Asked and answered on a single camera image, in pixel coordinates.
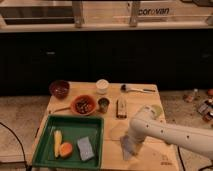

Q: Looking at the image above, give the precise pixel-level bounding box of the grey blue towel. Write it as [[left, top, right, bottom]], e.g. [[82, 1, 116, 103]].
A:
[[120, 135, 134, 161]]

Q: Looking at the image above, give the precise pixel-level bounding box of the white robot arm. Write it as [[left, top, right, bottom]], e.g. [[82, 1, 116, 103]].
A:
[[125, 105, 213, 160]]

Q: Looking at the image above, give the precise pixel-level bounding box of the light green cup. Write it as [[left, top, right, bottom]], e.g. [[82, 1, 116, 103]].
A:
[[152, 105, 163, 116]]

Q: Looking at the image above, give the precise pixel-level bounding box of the small metal cup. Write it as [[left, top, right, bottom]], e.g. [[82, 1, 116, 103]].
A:
[[98, 97, 110, 113]]

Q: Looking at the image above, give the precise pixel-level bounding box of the white cup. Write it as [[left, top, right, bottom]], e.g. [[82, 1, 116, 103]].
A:
[[96, 79, 109, 94]]

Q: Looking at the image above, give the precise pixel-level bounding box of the blue grey sponge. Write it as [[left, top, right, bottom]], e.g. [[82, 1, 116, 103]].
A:
[[77, 137, 95, 161]]

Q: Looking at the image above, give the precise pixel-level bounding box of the green plastic tray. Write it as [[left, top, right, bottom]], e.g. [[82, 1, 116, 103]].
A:
[[32, 115, 104, 170]]

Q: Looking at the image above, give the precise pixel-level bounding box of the orange fruit toy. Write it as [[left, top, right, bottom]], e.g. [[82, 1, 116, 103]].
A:
[[59, 142, 73, 158]]

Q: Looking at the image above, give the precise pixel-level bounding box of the yellow corn cob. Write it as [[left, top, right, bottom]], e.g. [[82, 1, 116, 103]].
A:
[[54, 130, 62, 158]]

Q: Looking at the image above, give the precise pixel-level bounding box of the dark red bowl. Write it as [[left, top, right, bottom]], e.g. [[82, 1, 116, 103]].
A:
[[49, 80, 70, 99]]

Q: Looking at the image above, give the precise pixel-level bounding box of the corovan cardboard box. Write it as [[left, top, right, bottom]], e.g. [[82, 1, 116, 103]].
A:
[[83, 0, 213, 23]]

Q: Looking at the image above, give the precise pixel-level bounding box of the orange bowl with handle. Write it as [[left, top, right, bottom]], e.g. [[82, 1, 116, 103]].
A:
[[53, 95, 97, 116]]

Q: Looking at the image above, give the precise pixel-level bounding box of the black cable right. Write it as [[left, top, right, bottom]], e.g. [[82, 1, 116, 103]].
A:
[[177, 146, 213, 171]]

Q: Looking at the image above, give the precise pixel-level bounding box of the black cable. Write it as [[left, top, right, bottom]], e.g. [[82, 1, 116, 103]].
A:
[[0, 121, 33, 171], [177, 146, 213, 171]]

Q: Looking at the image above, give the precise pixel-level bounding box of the black cable left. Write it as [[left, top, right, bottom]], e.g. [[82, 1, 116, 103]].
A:
[[0, 121, 33, 171]]

